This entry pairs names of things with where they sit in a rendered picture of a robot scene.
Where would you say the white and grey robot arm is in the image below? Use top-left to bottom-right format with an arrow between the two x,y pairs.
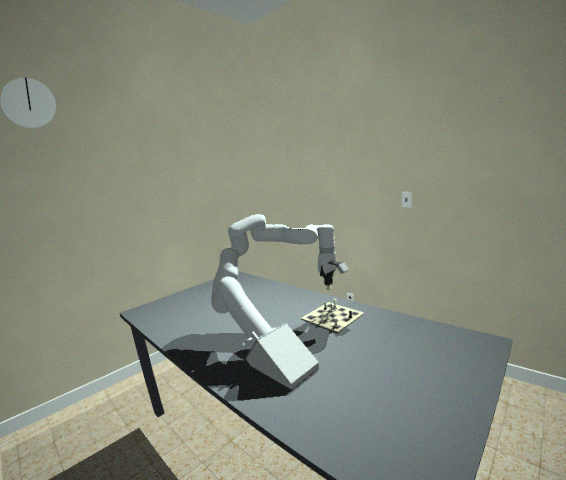
211,214 -> 335,348

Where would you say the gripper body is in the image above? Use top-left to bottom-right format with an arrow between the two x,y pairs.
318,251 -> 336,274

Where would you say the chessboard with chess pieces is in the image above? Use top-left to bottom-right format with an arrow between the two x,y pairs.
302,303 -> 363,333

